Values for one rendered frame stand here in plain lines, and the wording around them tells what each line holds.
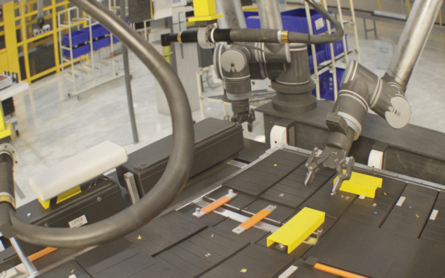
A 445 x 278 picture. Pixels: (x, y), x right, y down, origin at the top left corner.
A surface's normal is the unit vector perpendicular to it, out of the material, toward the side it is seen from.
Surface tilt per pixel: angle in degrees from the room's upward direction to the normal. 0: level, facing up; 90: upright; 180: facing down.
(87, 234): 45
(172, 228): 0
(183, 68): 90
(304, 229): 0
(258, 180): 0
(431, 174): 90
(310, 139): 90
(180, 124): 35
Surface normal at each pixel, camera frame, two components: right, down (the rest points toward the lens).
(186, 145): 0.26, -0.60
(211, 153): 0.72, 0.18
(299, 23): -0.65, 0.41
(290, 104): -0.25, -0.70
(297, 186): -0.11, -0.92
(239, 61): -0.17, 0.37
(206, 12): -0.46, 0.37
